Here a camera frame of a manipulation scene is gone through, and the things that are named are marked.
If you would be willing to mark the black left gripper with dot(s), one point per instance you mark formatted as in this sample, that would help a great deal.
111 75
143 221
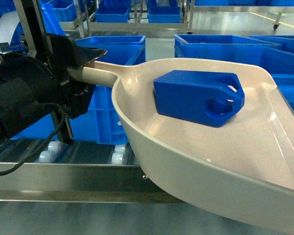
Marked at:
67 61

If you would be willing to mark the blue plastic part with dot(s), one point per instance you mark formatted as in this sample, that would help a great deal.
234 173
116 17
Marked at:
208 98

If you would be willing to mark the beige plastic scoop tray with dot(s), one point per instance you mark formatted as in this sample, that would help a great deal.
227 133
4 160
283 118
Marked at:
243 170

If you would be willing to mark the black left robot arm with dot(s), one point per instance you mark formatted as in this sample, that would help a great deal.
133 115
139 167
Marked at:
33 87

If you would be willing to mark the steel roller shelf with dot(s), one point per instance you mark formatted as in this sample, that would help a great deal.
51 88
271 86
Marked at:
85 172

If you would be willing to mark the blue bin rear left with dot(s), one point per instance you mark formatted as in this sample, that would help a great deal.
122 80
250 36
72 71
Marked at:
96 41

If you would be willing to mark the blue bin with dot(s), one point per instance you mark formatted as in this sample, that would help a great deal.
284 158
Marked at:
220 40
101 123
279 64
96 41

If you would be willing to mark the blue bin front left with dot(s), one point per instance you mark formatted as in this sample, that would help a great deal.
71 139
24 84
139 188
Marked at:
101 123

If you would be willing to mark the white curved sheet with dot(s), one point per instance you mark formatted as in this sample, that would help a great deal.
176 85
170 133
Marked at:
8 25

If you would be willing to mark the blue bin rear right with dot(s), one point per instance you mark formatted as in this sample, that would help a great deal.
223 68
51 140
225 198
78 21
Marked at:
220 40

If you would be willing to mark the blue bin front right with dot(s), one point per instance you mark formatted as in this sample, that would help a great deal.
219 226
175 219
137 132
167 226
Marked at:
279 64

